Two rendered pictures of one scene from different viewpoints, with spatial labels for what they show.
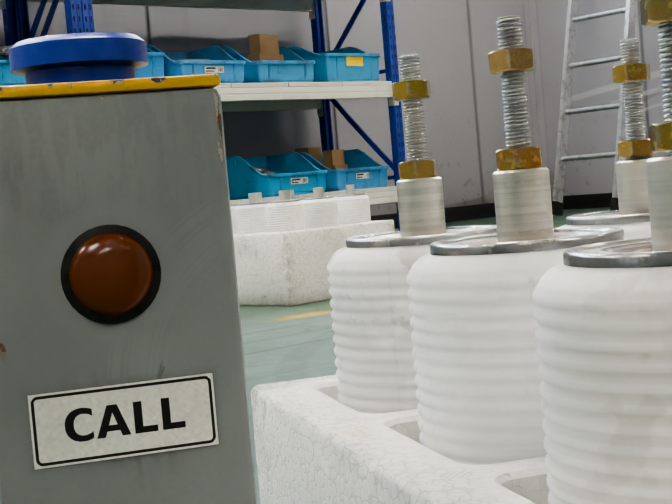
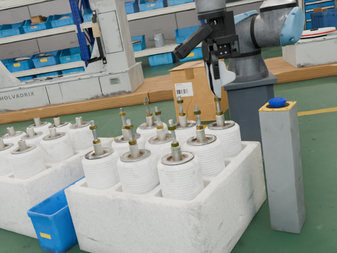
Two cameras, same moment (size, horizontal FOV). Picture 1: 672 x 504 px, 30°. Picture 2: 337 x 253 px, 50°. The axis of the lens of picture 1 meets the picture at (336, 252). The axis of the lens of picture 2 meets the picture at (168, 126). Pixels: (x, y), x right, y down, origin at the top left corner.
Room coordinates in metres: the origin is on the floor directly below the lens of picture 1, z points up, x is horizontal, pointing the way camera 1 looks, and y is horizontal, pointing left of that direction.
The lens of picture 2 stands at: (1.09, 0.54, 0.53)
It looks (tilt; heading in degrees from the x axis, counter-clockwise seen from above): 15 degrees down; 230
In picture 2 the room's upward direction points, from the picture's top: 10 degrees counter-clockwise
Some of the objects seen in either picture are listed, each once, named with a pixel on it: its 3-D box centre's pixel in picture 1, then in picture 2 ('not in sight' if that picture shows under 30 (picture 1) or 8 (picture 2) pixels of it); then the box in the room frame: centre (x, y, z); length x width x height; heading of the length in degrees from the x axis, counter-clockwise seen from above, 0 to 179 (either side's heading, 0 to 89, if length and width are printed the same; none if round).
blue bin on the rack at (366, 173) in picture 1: (332, 170); not in sight; (6.50, -0.02, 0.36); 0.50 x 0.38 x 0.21; 41
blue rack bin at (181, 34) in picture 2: not in sight; (188, 34); (-2.92, -3.48, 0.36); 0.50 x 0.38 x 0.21; 41
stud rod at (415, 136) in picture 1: (415, 133); (173, 136); (0.61, -0.04, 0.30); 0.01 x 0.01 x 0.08
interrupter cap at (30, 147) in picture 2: not in sight; (23, 149); (0.75, -0.57, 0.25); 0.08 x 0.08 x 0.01
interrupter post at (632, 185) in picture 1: (639, 192); (134, 150); (0.64, -0.16, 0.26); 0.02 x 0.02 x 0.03
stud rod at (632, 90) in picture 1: (634, 113); (131, 135); (0.64, -0.16, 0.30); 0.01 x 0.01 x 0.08
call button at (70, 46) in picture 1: (80, 74); (277, 103); (0.37, 0.07, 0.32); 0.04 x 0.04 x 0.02
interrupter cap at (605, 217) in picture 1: (641, 217); (135, 155); (0.64, -0.16, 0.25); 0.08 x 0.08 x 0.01
